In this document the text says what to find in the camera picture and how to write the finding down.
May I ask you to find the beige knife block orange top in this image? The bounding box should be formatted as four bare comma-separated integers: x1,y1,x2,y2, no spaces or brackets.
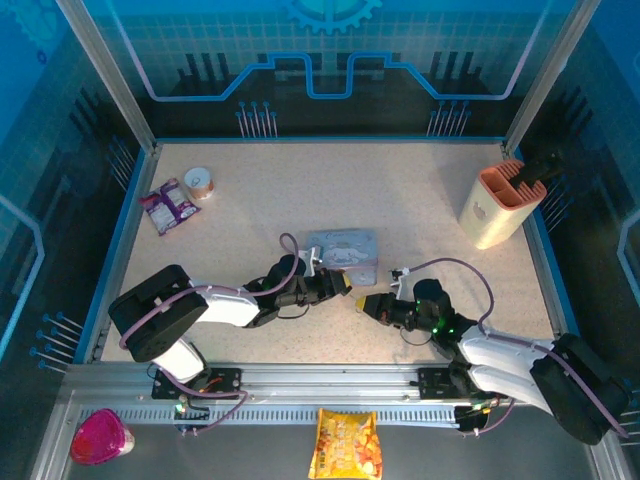
458,158,548,251

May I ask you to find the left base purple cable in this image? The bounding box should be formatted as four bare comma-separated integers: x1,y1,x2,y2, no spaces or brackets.
162,372,250,434

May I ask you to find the black knife handle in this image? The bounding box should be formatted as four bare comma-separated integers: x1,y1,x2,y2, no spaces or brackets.
517,152,564,191

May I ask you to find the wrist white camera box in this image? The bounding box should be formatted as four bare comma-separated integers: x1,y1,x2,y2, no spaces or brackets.
299,245,326,276
388,267,416,296

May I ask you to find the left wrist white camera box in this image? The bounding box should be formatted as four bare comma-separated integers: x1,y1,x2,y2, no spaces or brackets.
299,245,326,276

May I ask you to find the cartoon dog tin box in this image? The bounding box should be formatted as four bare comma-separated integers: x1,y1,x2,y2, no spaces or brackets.
302,228,381,287

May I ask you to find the aluminium mounting rail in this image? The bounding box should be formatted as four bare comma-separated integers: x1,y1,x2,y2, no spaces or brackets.
59,362,609,426

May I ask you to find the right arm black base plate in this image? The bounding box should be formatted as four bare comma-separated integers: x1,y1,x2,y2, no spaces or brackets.
417,367,501,401

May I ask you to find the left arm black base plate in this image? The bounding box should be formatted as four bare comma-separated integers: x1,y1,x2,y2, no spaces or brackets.
151,367,244,401

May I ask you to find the blue table edge trim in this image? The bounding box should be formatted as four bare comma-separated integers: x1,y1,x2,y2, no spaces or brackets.
73,134,586,364

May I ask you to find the pink lidded cup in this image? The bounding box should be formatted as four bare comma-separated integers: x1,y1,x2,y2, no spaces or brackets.
69,408,136,467

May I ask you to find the yellow chips bag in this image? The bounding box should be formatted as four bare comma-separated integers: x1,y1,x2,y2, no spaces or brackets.
307,407,384,480

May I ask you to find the orange print pull-tab can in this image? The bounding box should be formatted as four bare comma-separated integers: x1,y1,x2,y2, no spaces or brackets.
183,166,216,201

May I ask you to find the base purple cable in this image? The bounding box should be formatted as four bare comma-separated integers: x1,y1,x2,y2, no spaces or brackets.
472,397,517,436
162,372,250,434

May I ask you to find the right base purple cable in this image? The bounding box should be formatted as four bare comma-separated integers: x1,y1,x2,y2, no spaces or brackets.
472,397,517,436

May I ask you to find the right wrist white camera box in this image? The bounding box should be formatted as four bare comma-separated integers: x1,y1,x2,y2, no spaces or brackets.
388,267,416,296

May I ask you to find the purple candy bag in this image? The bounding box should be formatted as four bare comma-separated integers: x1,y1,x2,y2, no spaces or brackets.
138,177,202,237

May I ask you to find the aluminium frame post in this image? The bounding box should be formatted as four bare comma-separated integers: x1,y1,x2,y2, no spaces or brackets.
502,0,604,154
54,0,162,157

